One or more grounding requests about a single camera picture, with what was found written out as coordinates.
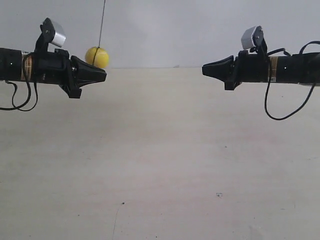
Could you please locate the yellow tennis ball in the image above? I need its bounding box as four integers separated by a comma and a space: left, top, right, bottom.
84, 46, 109, 69

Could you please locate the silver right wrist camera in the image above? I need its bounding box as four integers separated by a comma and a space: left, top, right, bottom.
240, 25, 268, 56

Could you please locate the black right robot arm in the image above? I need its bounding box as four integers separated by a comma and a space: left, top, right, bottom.
201, 50, 320, 91

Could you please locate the black hanging string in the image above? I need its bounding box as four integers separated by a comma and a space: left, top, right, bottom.
92, 0, 107, 66

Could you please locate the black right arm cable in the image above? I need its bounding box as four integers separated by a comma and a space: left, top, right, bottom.
264, 40, 320, 121

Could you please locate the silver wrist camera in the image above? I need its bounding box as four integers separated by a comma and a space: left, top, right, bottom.
34, 17, 67, 60
240, 25, 268, 56

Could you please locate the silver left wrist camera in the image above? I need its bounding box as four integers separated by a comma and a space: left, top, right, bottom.
34, 17, 67, 60

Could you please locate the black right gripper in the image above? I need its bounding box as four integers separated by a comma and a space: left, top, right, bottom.
201, 50, 269, 91

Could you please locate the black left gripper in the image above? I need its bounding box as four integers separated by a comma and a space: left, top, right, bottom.
33, 48, 107, 99

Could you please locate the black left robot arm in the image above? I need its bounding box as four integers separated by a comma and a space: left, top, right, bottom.
0, 48, 107, 99

